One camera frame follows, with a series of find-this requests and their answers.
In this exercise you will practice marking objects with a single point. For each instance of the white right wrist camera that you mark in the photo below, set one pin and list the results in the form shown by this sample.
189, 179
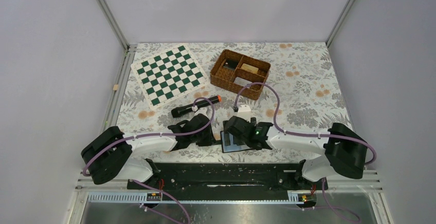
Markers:
244, 111

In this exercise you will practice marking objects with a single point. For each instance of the black flashlight orange tip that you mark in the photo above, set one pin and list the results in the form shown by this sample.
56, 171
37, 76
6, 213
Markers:
183, 110

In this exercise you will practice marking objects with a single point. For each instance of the brown wicker divided basket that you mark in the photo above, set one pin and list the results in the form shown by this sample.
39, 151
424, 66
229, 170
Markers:
224, 78

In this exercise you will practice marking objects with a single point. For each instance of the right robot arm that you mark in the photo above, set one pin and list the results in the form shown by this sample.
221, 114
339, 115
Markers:
340, 151

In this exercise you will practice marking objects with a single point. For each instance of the tan card in basket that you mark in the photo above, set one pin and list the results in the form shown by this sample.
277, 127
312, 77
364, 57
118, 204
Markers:
249, 68

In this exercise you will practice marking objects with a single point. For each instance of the aluminium slotted rail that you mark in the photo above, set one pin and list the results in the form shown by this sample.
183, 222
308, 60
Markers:
122, 191

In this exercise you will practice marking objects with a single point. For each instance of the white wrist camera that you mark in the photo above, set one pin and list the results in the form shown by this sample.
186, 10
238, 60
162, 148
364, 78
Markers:
200, 111
244, 111

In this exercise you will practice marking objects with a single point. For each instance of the green white chessboard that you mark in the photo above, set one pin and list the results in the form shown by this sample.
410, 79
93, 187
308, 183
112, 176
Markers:
169, 75

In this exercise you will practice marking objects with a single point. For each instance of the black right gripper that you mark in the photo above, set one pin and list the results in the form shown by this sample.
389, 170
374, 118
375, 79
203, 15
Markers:
253, 120

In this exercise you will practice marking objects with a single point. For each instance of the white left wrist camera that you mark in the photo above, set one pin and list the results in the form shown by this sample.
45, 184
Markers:
200, 111

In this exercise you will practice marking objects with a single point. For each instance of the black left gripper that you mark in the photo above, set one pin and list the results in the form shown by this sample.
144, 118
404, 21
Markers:
209, 141

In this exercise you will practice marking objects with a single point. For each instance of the black item in basket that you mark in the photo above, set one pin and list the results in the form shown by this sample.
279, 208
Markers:
230, 64

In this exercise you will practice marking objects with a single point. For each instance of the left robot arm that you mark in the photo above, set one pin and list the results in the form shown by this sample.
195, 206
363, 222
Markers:
112, 155

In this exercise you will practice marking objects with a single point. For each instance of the black leather card holder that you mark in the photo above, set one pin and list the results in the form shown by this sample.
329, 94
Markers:
232, 143

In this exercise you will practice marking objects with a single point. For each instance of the white card in basket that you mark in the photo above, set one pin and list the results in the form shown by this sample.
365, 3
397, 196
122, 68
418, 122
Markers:
241, 81

